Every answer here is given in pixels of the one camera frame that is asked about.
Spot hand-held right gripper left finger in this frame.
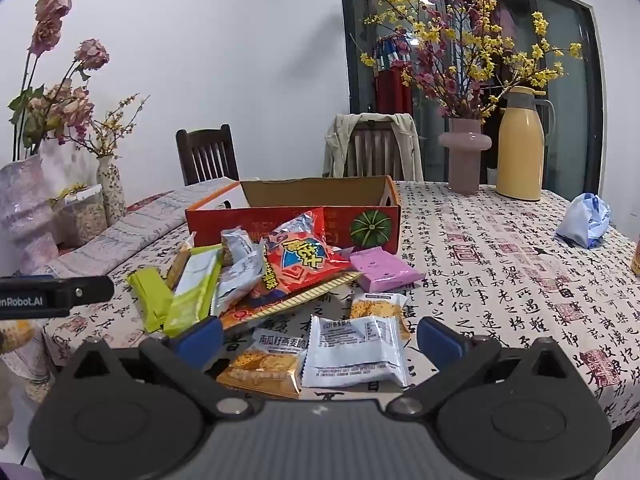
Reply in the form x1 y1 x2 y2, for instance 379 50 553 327
59 315 256 422

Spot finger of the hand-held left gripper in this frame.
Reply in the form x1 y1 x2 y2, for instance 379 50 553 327
52 275 115 307

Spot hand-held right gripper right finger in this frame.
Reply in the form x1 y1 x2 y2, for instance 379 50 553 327
386 316 581 422

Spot gold edged spicy strip packet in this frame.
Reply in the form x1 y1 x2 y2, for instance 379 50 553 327
220 270 362 332

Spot light green white packet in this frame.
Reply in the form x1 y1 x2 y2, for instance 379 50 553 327
163 245 224 339

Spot green snack bar packet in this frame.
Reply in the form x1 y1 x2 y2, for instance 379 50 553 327
126 267 176 333

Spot orange oat crisp packet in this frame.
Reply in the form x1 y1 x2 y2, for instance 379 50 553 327
216 326 307 401
348 291 412 337

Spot yellow snack bar packet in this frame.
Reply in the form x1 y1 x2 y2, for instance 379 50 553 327
165 232 197 291

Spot white backed snack packet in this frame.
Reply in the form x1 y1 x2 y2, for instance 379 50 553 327
301 314 412 389

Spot pink snack packet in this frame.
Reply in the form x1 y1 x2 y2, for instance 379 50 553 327
348 249 426 292

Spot red puffed snack bag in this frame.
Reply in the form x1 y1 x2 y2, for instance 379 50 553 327
250 208 353 306

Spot orange pumpkin print cardboard box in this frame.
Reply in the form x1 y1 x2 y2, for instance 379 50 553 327
185 176 401 256

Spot clear plastic food container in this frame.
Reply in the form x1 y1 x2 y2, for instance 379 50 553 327
59 184 109 248

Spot grey printed cloth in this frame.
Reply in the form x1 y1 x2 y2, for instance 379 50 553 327
30 177 241 281

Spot white pink marbled vase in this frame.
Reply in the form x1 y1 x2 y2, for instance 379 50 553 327
0 152 61 276

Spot slim floral print vase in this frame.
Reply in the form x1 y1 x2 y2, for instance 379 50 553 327
96 156 128 226

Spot thin yellow blossom branches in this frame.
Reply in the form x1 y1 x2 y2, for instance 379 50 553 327
60 92 151 158

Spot dark wooden chair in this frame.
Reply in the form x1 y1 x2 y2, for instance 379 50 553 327
175 124 241 187

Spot pink mushroom shaped vase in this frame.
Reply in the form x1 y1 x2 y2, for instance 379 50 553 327
438 117 494 195

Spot blue white plastic bag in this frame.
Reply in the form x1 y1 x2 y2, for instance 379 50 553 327
555 192 612 250

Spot brown wooden chair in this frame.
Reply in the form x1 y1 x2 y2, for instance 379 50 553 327
345 122 406 178

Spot yellow thermos jug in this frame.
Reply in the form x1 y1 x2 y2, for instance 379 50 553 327
495 86 557 202

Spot beige jacket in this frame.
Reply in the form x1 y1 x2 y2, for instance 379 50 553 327
322 112 426 182

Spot red hanging garment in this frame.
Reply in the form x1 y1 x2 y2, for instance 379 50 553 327
372 35 416 116

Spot yellow and pink blossom branches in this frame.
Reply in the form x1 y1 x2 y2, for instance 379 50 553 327
350 0 586 121

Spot pink vase with blossom branches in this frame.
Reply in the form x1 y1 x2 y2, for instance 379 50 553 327
339 0 608 196

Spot dried pink roses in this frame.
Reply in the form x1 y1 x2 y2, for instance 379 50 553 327
7 0 111 161

